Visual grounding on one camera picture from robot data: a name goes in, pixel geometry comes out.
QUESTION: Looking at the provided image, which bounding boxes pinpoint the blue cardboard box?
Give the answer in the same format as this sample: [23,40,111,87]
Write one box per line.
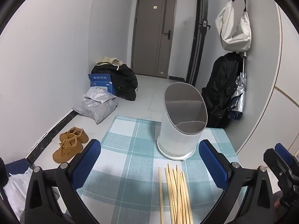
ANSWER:
[88,73,117,96]

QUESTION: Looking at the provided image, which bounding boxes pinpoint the white plastic bag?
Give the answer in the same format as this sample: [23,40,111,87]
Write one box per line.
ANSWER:
[3,168,33,220]

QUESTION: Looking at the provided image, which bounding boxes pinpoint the dark blue box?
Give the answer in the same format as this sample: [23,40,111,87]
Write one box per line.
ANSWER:
[5,159,30,175]

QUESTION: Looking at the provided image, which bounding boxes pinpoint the large grey mailing bag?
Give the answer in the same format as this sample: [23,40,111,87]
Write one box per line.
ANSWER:
[72,97,118,125]

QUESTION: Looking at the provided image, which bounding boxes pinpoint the black duffel bag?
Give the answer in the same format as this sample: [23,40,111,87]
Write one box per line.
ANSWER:
[91,63,139,101]

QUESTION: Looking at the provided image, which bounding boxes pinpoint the pile of wooden chopsticks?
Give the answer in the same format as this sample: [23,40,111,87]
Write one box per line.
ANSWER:
[158,164,194,224]

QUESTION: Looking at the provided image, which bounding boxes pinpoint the beige cloth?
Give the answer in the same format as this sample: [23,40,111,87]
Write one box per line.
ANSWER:
[95,56,123,66]

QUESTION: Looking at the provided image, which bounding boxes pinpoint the silver folding umbrella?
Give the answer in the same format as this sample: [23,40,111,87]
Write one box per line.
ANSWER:
[228,51,248,121]

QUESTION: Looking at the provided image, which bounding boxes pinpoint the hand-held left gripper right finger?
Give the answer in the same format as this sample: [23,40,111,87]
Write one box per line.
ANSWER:
[198,139,281,224]

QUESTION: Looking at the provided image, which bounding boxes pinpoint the dark framed glass door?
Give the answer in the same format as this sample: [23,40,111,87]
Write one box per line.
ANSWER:
[186,0,209,87]

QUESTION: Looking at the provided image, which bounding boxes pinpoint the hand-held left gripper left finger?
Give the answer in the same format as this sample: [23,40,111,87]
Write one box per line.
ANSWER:
[24,139,102,224]

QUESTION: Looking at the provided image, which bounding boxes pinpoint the black backpack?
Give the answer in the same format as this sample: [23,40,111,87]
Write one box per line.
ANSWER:
[201,52,243,129]

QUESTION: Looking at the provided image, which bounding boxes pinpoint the small grey mailing bag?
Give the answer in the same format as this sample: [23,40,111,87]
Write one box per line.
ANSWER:
[84,86,117,104]

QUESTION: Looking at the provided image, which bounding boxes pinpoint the teal checkered tablecloth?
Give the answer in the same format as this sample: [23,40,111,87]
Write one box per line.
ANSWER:
[76,115,248,224]

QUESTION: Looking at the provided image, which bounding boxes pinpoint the brown shoe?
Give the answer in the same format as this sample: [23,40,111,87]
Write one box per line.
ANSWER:
[52,136,84,163]
[59,126,89,144]

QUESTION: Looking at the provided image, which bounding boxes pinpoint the white shoulder bag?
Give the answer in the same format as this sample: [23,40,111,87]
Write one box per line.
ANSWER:
[215,0,252,52]

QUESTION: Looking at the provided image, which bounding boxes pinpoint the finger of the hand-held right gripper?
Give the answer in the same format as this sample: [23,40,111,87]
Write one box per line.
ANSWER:
[263,148,295,183]
[274,143,299,172]

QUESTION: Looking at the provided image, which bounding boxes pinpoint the grey entrance door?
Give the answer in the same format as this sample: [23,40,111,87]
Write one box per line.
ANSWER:
[131,0,177,78]

